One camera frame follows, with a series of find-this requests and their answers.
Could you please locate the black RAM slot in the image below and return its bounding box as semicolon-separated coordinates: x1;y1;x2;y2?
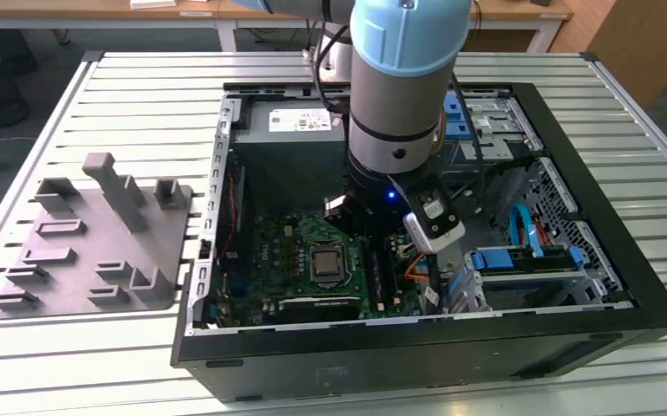
382;248;402;307
366;246;385;310

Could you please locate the silver CPU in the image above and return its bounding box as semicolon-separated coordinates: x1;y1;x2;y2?
312;250;341;278

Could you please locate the metal socket cover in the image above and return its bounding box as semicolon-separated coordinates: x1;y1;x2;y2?
306;239;349;290

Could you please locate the green motherboard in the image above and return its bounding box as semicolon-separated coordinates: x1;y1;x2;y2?
215;210;426;326

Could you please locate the grey power supply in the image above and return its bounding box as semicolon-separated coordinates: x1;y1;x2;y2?
231;100;352;213

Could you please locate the black graphics card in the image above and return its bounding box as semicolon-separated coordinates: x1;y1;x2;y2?
277;296;364;322

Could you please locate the metal disk bay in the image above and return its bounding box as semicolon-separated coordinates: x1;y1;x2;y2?
462;245;620;314
440;93;545;192

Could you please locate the black PC case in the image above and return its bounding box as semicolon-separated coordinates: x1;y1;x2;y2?
169;80;667;404

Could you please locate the grey parts rack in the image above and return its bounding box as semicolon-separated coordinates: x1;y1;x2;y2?
0;149;194;320

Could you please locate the wooden cabinet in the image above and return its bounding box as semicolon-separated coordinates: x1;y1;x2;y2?
550;0;667;109

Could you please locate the wooden desk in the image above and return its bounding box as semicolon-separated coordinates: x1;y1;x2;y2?
0;0;574;53

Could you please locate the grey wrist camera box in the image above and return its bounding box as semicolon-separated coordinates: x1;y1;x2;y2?
402;190;468;255

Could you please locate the orange wire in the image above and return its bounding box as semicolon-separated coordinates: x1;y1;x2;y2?
402;255;429;283

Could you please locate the black wire bundle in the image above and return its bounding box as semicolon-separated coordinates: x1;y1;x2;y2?
446;156;542;227

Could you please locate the light blue wire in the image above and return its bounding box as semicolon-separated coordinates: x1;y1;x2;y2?
506;203;545;260

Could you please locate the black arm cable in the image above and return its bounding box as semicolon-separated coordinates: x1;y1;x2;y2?
310;0;350;116

